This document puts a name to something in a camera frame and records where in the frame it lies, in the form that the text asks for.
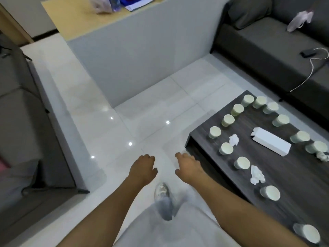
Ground grey counter with wooden top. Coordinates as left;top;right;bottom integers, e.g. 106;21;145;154
41;0;235;109

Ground person's right forearm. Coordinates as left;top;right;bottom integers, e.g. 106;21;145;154
186;174;310;247

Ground long white cardboard box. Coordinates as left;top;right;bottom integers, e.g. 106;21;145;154
251;127;292;157

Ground blue plastic bottle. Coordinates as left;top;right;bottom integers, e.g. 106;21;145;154
108;0;122;12

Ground dark grey sofa cushion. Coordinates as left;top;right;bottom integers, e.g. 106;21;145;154
227;0;273;30

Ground grey fabric sofa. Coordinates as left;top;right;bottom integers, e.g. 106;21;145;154
0;32;90;246

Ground row of white paper cups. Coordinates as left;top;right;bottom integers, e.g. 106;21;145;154
208;94;329;245

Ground person's left forearm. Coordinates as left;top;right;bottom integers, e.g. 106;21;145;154
55;177;155;247

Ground person's grey trousers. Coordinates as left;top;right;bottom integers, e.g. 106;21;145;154
113;193;242;247

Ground white charging cable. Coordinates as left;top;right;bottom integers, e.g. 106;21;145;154
290;47;329;92

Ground person's right hand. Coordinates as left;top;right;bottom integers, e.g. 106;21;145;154
175;152;208;185

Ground person's left hand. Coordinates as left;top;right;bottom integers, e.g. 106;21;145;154
128;154;158;187

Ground pale pink plastic bag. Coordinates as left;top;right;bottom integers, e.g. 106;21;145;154
287;10;314;33

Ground dark wood coffee table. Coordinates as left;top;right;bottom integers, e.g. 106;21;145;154
185;90;329;247

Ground clear plastic bag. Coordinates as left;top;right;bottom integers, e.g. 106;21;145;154
89;0;113;14

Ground dark grey sofa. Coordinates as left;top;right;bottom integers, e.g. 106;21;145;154
210;0;329;127

